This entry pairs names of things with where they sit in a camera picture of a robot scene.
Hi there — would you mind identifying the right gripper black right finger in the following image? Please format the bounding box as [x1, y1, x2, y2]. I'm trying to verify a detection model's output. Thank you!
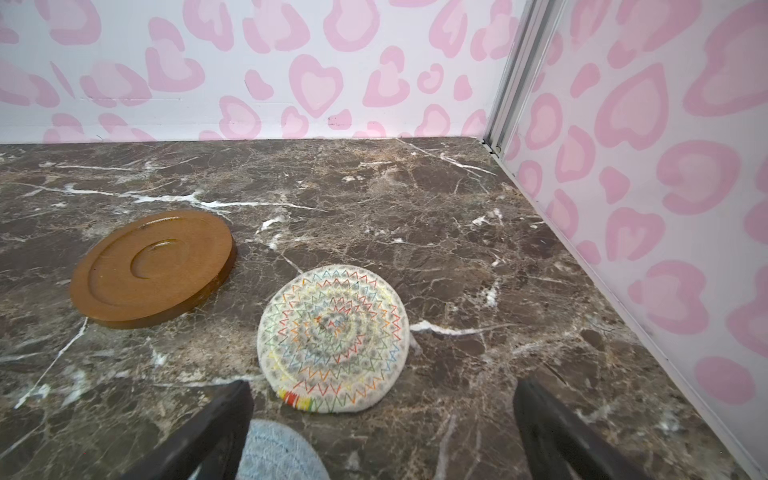
[513, 378, 648, 480]

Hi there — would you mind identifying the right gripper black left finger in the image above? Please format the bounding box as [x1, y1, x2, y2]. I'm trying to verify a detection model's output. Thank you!
[121, 380, 254, 479]

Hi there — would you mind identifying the grey woven coaster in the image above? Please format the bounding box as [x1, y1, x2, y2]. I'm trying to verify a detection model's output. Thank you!
[236, 420, 330, 480]

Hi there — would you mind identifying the multicolour woven coaster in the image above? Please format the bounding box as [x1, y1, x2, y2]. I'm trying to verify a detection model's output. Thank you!
[257, 265, 411, 414]

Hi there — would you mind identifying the brown wooden coaster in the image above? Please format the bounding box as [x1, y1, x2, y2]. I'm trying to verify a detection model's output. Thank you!
[70, 210, 237, 329]

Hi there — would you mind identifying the aluminium frame post right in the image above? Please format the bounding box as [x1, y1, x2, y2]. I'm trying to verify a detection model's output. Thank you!
[483, 0, 568, 157]

